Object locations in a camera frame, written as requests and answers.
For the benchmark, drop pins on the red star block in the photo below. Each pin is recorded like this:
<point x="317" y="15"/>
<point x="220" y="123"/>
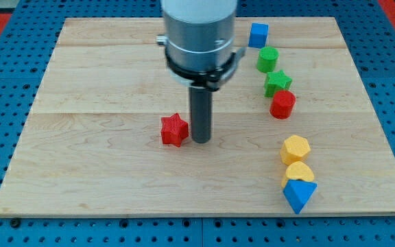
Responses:
<point x="174" y="130"/>

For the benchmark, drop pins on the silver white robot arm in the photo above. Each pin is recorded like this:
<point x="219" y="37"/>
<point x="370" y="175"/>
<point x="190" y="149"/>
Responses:
<point x="199" y="41"/>

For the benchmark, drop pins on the green star block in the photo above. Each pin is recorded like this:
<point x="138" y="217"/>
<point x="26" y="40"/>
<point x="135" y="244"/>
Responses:
<point x="276" y="81"/>

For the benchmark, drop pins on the light wooden board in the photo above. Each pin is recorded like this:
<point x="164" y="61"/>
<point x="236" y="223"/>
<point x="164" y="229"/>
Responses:
<point x="91" y="145"/>

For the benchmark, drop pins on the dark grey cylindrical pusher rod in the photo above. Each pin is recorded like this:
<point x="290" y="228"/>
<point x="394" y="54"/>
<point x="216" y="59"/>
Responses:
<point x="200" y="106"/>

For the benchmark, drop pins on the red cylinder block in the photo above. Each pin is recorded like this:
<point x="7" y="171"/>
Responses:
<point x="282" y="104"/>

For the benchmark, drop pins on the green cylinder block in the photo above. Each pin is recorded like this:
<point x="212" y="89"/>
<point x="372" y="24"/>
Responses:
<point x="267" y="59"/>

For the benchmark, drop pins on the yellow hexagon block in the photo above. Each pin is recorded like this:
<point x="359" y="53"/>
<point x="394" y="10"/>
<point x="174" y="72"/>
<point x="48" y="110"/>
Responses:
<point x="295" y="148"/>

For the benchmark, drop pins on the blue cube block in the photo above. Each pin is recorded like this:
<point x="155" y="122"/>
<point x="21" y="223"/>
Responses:
<point x="258" y="35"/>

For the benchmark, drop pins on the yellow heart block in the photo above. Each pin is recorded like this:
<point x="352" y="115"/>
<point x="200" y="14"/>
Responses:
<point x="297" y="171"/>

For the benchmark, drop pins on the blue triangle block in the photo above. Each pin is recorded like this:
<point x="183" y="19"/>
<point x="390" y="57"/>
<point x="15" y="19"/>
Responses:
<point x="298" y="193"/>

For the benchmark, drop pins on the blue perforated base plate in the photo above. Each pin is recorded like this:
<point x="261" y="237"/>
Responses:
<point x="28" y="33"/>

